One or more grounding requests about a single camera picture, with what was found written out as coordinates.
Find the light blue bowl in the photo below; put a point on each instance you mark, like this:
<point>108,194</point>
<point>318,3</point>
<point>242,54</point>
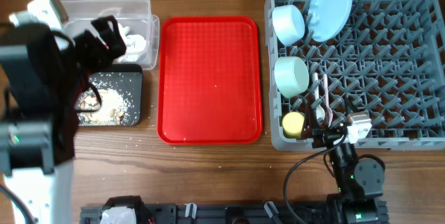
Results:
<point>288,24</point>

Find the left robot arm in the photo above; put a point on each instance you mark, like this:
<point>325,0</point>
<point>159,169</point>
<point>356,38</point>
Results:
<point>47,72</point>

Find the grey dishwasher rack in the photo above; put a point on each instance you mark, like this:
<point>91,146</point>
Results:
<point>389,60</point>

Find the yellow plastic cup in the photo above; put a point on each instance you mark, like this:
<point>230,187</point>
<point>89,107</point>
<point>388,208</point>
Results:
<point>292,124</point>

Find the clear plastic waste bin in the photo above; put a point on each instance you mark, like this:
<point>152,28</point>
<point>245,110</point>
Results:
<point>136,14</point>

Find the mint green bowl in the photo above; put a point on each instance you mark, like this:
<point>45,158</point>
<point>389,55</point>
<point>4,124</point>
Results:
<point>291,76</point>

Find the light blue plate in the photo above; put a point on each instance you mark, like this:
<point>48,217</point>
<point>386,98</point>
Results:
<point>328,18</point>

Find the red serving tray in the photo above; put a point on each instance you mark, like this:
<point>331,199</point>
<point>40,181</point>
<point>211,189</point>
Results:
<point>209,81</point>

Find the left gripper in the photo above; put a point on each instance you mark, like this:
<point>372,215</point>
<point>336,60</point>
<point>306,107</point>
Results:
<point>87,42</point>

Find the black waste tray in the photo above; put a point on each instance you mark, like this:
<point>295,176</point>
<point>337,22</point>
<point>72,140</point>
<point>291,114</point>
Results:
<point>130,78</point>

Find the white plastic fork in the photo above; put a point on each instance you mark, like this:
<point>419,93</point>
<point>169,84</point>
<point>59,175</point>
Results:
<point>327,101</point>

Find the food scraps pile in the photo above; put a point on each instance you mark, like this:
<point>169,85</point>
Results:
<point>114,110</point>

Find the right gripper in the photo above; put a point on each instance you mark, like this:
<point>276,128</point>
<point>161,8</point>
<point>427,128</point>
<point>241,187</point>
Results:
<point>311,129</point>

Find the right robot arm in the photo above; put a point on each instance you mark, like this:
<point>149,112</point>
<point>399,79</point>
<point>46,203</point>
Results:
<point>359,179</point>

